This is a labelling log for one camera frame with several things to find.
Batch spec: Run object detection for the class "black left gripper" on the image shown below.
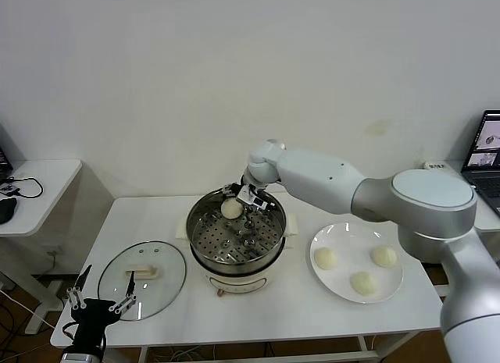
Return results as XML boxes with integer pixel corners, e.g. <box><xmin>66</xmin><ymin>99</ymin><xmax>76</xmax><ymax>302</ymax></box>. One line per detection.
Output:
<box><xmin>66</xmin><ymin>264</ymin><xmax>138</xmax><ymax>351</ymax></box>

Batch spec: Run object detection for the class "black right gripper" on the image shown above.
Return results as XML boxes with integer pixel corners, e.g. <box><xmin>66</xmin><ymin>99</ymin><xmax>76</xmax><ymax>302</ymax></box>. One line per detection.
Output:
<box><xmin>220</xmin><ymin>175</ymin><xmax>261</xmax><ymax>208</ymax></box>

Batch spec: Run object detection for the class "white steamed baozi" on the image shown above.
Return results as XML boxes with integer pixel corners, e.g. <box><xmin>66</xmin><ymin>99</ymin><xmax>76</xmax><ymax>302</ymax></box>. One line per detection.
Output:
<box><xmin>350</xmin><ymin>271</ymin><xmax>380</xmax><ymax>297</ymax></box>
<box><xmin>220</xmin><ymin>198</ymin><xmax>242</xmax><ymax>220</ymax></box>
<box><xmin>371</xmin><ymin>245</ymin><xmax>398</xmax><ymax>269</ymax></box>
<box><xmin>314</xmin><ymin>247</ymin><xmax>338</xmax><ymax>270</ymax></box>

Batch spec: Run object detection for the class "round glass pot lid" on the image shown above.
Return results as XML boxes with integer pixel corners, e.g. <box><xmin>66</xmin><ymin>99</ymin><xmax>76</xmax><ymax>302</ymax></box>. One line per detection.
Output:
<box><xmin>97</xmin><ymin>240</ymin><xmax>188</xmax><ymax>322</ymax></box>

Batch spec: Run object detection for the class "stainless steel steamer basket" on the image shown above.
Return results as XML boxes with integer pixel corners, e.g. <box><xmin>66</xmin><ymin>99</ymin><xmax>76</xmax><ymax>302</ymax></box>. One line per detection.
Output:
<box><xmin>174</xmin><ymin>186</ymin><xmax>301</xmax><ymax>265</ymax></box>

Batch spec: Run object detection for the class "cream electric cooker base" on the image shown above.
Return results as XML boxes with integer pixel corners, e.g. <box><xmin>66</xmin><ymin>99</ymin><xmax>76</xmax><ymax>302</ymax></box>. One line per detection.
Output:
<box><xmin>189</xmin><ymin>237</ymin><xmax>296</xmax><ymax>298</ymax></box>

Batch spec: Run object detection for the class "white round plate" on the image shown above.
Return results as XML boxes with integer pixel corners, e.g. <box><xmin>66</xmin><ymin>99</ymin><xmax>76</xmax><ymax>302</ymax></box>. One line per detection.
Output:
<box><xmin>309</xmin><ymin>221</ymin><xmax>404</xmax><ymax>304</ymax></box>

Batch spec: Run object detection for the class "black computer mouse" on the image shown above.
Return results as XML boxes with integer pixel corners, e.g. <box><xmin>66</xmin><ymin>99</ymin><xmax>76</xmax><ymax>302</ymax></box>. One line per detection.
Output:
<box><xmin>0</xmin><ymin>198</ymin><xmax>19</xmax><ymax>225</ymax></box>

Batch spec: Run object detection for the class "laptop screen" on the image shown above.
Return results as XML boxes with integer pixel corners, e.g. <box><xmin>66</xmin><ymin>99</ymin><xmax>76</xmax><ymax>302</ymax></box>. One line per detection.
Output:
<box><xmin>0</xmin><ymin>123</ymin><xmax>15</xmax><ymax>180</ymax></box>

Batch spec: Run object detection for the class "grey laptop with dark screen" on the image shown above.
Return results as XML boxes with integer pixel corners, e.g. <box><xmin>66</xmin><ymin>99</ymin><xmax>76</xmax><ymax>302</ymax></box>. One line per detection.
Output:
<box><xmin>459</xmin><ymin>109</ymin><xmax>500</xmax><ymax>218</ymax></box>

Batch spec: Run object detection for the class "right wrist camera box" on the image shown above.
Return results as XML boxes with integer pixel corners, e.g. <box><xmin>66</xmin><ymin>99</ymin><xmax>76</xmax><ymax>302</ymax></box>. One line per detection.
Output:
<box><xmin>238</xmin><ymin>186</ymin><xmax>274</xmax><ymax>212</ymax></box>

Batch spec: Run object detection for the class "thin black looped cable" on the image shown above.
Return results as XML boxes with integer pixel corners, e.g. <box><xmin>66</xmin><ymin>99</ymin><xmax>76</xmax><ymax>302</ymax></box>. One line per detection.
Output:
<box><xmin>5</xmin><ymin>176</ymin><xmax>44</xmax><ymax>200</ymax></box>

